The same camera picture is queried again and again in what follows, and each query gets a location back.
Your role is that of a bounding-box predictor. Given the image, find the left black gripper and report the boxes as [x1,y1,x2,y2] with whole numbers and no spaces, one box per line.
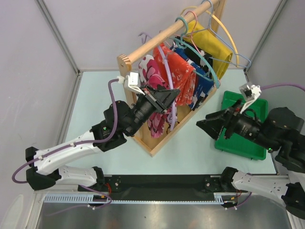
[125,84,180,136]

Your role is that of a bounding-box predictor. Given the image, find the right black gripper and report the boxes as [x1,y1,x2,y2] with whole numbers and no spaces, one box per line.
[194,97,276,150]

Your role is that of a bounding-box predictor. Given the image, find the pink camouflage trousers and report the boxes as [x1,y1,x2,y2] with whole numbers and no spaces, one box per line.
[138,54,172,138]

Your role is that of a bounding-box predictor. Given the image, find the purple hanger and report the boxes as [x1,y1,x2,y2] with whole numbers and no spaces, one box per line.
[138,32,177,131]

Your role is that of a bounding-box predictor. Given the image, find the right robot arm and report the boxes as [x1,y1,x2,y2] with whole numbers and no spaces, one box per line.
[196,99,305,219]

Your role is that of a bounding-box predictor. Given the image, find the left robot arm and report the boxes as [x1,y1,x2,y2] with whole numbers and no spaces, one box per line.
[26,86,180,191]

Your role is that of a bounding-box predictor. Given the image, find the orange white trousers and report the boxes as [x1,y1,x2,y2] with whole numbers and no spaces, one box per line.
[160,43,196,106]

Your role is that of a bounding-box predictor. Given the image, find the blue patterned trousers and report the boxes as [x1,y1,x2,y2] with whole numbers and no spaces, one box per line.
[173,45,214,111]

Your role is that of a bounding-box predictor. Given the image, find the black white trousers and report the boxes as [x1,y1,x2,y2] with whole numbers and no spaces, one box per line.
[183,44,215,79]

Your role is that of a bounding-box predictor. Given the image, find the teal hanger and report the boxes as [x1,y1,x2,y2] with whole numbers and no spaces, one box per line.
[173,16,221,88]

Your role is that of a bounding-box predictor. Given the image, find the pink hanger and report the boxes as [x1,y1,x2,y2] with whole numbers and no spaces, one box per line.
[159,10,215,58]

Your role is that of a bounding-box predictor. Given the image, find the yellow hanger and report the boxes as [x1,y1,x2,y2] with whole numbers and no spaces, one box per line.
[180,6,240,67]

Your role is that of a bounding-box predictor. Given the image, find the yellow trousers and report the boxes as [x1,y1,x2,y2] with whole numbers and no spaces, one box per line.
[187,20,233,80]

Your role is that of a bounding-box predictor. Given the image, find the green plastic tray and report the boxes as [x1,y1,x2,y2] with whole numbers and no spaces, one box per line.
[214,91,268,160]

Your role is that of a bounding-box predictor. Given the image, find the wooden clothes rack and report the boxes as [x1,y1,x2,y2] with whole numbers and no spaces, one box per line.
[117,0,226,156]

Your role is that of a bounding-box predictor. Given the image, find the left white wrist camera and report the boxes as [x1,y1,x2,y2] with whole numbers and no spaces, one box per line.
[117,72,144,94]

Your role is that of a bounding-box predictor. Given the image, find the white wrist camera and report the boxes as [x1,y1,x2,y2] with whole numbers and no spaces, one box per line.
[239,82,262,114]
[117,72,144,94]

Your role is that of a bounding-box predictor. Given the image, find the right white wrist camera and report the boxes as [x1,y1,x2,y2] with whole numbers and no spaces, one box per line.
[239,82,262,114]

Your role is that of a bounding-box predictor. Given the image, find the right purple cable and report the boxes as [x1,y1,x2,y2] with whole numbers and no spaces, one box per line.
[261,82,305,93]

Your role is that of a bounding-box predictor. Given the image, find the purple cable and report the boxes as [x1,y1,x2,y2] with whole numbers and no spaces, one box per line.
[11,78,124,184]
[261,82,305,93]

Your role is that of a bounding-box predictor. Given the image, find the white cable duct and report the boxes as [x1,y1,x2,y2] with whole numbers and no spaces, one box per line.
[43,194,236,205]

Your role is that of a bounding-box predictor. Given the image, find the light blue wire hanger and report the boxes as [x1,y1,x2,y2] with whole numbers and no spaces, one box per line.
[183,7,252,72]

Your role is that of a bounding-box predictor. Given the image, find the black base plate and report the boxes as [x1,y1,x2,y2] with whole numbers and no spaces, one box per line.
[91,175,244,201]

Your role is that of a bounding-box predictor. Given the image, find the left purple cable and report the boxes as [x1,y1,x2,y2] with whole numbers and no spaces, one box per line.
[11,78,124,184]

